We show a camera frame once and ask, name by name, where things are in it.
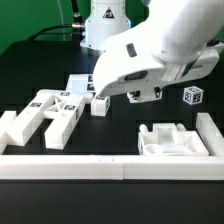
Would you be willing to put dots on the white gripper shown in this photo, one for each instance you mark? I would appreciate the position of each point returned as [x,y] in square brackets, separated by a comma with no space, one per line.
[142,58]

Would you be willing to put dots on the white chair seat part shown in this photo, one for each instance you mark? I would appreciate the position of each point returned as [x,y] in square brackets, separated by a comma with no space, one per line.
[169,139]

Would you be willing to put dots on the white chair back part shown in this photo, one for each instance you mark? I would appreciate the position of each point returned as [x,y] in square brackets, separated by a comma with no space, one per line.
[63,108]

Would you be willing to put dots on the white chair side bar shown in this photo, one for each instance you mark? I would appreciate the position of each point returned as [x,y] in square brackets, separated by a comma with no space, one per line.
[5,122]

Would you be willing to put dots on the white tagged cube far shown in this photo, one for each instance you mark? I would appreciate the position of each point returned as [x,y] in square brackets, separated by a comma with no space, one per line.
[193,95]

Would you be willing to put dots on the white base tag plate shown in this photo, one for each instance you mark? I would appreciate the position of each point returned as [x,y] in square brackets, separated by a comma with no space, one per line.
[80,84]

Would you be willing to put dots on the white U-shaped fence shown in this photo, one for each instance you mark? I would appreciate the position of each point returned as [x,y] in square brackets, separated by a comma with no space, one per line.
[117,167]

